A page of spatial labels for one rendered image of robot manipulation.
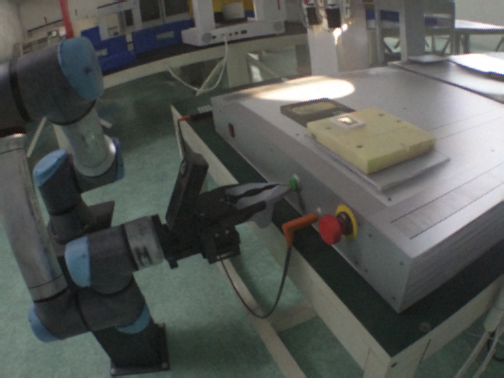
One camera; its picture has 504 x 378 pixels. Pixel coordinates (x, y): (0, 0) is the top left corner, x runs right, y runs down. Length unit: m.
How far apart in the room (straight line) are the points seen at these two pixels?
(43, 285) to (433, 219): 0.58
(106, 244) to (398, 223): 0.39
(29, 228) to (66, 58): 0.27
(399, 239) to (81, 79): 0.49
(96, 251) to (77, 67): 0.28
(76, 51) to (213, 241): 0.36
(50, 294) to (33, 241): 0.09
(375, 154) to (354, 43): 0.69
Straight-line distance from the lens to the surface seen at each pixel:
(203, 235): 0.54
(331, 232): 0.47
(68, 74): 0.57
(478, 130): 0.78
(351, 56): 1.17
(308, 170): 0.55
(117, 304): 0.59
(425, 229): 0.45
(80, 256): 0.54
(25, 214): 0.60
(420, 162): 0.56
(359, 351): 0.51
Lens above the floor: 1.12
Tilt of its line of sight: 30 degrees down
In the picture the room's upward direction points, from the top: 8 degrees counter-clockwise
